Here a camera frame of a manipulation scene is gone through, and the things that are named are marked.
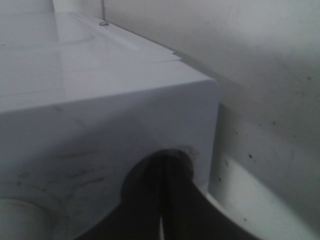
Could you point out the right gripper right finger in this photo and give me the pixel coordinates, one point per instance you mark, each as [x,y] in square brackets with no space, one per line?
[186,213]

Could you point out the upper white power knob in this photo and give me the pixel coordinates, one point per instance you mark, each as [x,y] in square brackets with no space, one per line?
[20,220]

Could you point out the white microwave oven body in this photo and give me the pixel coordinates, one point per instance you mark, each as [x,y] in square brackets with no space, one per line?
[82,102]

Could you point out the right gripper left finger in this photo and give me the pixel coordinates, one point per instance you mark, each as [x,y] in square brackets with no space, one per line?
[136,218]

